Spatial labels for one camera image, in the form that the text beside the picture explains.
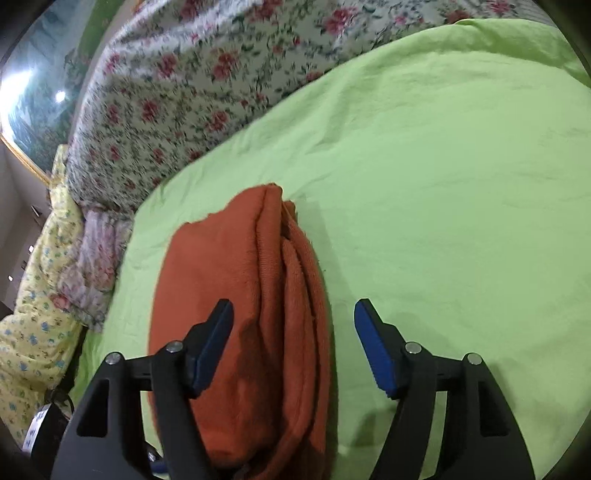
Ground orange knitted sweater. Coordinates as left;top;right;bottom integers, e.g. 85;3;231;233
148;184;332;479

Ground yellow cartoon print blanket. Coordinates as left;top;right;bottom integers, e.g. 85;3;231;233
1;145;82;446

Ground light green bed sheet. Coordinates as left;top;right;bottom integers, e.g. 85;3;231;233
72;20;590;479

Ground pink floral blanket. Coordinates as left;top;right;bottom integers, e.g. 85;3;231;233
50;206;133;333

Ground framed landscape painting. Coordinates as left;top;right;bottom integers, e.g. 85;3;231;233
1;1;124;183

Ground red rose floral quilt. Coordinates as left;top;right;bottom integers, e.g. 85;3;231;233
67;0;549;212

